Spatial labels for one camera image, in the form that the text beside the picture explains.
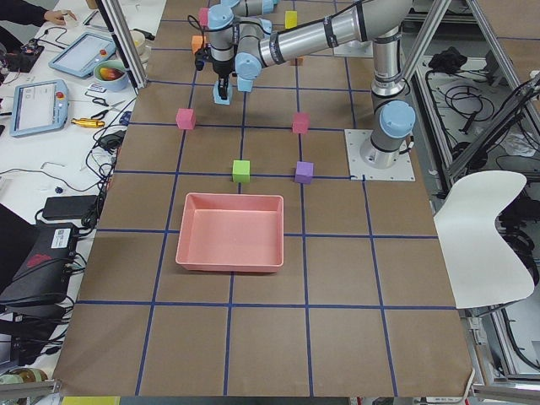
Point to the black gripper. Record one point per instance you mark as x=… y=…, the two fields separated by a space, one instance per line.
x=220 y=68

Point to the light blue block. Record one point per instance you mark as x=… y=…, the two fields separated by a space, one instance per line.
x=222 y=96
x=244 y=85

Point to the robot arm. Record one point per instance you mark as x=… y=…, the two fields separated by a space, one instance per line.
x=375 y=21
x=235 y=30

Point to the pink block upper left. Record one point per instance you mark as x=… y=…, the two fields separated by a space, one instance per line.
x=186 y=119

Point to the pink block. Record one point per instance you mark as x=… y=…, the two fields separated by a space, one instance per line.
x=203 y=17
x=301 y=123
x=186 y=119

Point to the orange block upper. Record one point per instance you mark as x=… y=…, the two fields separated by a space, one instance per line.
x=198 y=42

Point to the orange block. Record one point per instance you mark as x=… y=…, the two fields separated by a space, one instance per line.
x=198 y=42
x=297 y=62

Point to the pink block upper right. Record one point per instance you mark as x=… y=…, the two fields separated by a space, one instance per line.
x=203 y=17

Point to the green block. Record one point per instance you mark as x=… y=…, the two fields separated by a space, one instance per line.
x=241 y=171

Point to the orange block lower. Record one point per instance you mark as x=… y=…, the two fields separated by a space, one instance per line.
x=297 y=62

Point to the pink block lower left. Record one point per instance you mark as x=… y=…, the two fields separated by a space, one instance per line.
x=301 y=123

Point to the bowl with lemon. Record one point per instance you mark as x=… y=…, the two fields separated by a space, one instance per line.
x=142 y=48

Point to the yellow block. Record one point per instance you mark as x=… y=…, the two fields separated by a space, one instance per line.
x=290 y=19

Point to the green bowl with fruit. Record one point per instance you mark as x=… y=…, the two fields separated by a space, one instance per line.
x=111 y=75

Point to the purple block lower left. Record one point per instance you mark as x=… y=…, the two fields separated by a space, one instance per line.
x=304 y=172

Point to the pink plastic bin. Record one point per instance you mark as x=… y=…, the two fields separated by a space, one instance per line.
x=231 y=233

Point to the teach pendant far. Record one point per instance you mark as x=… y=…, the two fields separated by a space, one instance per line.
x=83 y=55

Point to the teach pendant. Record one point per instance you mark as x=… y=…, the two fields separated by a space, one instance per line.
x=38 y=108
x=83 y=55

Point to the teach pendant near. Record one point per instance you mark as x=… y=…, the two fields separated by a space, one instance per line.
x=38 y=108

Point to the black power adapter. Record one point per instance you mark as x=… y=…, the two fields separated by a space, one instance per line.
x=73 y=207

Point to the white chair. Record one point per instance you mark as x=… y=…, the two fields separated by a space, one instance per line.
x=482 y=268

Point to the black handled scissors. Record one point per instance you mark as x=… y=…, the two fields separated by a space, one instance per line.
x=108 y=107

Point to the aluminium frame post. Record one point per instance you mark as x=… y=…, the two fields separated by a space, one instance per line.
x=116 y=24

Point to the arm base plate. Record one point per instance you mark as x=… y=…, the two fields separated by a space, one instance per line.
x=367 y=163

